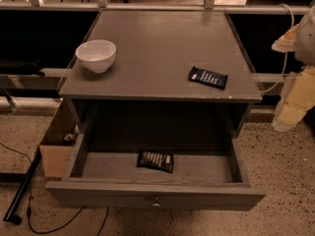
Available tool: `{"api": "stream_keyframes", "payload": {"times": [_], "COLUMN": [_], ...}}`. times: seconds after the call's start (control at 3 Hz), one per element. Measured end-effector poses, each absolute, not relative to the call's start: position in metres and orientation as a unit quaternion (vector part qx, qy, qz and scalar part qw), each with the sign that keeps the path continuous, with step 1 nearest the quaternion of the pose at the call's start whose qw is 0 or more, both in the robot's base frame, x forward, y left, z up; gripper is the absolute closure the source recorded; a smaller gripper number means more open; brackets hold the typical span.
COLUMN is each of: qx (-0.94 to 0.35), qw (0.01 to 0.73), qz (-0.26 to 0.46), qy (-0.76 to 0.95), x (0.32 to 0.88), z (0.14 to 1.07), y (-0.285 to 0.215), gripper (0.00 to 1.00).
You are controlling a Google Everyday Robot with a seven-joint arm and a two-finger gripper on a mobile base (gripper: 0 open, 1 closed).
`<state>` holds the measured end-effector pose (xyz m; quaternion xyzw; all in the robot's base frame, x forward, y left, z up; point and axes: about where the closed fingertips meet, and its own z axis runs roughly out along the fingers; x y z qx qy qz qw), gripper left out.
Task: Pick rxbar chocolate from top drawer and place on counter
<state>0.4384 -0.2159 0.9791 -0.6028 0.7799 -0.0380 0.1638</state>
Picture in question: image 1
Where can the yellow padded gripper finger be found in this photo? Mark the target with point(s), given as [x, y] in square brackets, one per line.
[297, 98]

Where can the black chocolate rxbar wrapper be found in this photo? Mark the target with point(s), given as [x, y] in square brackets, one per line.
[156, 159]

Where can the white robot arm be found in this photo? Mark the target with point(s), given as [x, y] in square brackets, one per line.
[300, 40]

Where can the dark blue rxbar wrapper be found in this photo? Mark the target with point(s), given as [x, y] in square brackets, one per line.
[208, 78]

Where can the open grey top drawer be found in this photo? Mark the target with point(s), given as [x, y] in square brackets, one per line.
[208, 172]

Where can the grey cabinet counter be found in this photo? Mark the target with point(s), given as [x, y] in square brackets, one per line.
[156, 50]

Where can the white ceramic bowl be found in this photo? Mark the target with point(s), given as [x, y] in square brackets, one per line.
[96, 55]

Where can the cardboard box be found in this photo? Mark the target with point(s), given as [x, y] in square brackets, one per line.
[55, 155]

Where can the black metal floor bar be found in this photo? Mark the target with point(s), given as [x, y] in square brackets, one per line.
[24, 181]

